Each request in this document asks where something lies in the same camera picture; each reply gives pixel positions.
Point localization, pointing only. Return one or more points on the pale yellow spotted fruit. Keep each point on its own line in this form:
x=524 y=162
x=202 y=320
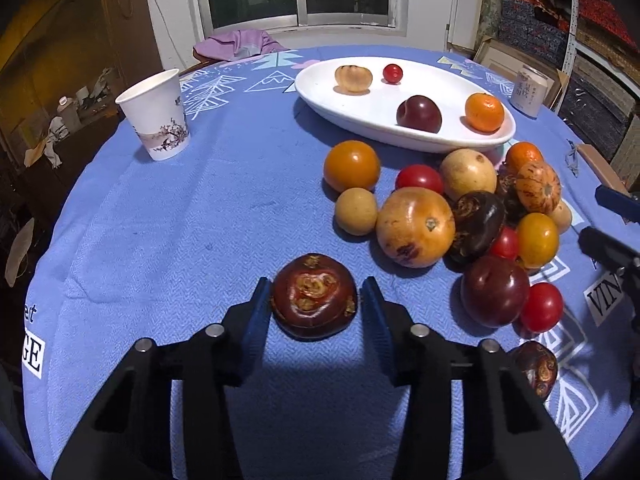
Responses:
x=468 y=174

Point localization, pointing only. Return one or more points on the small red cherry tomato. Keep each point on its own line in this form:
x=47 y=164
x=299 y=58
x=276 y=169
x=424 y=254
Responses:
x=393 y=73

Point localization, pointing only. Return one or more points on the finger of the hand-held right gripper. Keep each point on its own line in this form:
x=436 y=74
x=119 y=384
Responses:
x=607 y=252
x=620 y=202

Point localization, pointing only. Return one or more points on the dark brown water chestnut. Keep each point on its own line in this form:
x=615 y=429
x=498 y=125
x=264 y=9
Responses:
x=314 y=295
x=507 y=192
x=535 y=367
x=475 y=225

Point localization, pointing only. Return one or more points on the purple garment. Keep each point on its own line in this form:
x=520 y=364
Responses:
x=240 y=42

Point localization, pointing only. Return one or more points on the white oval plate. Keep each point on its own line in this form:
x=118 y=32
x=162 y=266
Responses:
x=380 y=110

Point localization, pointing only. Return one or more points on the white leaning board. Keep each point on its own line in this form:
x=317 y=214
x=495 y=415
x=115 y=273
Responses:
x=462 y=0

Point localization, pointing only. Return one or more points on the small tan round fruit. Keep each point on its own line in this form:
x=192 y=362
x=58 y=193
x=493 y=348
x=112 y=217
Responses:
x=561 y=216
x=355 y=211

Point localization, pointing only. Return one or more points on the orange-yellow round tomato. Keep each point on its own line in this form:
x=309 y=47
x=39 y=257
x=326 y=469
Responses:
x=351 y=165

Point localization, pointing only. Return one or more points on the dark red plum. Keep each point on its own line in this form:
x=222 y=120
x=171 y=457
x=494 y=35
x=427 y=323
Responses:
x=419 y=113
x=495 y=291

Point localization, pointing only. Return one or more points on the white drink can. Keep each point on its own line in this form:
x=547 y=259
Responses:
x=529 y=92

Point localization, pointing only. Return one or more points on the wooden picture frame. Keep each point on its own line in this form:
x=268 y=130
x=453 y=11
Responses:
x=505 y=62

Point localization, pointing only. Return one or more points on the wooden cabinet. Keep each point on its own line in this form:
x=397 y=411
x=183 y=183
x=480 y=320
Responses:
x=75 y=35

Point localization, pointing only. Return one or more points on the large orange-yellow fruit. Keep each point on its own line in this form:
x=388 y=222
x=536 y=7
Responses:
x=415 y=226

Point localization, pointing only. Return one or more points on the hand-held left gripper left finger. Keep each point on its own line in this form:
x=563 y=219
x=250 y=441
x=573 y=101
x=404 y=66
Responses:
x=259 y=310

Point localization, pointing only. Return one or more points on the floral white paper cup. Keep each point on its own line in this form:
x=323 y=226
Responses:
x=155 y=115

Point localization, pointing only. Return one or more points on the orange mandarin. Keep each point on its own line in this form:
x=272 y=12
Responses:
x=523 y=154
x=484 y=112

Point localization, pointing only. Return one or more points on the stack of patterned boxes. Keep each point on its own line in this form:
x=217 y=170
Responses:
x=590 y=25

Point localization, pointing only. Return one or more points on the pale translucent peeled fruit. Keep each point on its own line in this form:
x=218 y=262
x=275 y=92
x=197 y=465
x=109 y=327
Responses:
x=353 y=77

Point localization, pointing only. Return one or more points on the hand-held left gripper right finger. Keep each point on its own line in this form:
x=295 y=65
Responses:
x=375 y=315

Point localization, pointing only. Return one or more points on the yellow oval tomato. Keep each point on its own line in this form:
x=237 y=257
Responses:
x=537 y=240

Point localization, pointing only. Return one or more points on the striped orange fruit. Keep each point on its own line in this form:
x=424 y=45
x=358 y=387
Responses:
x=538 y=187

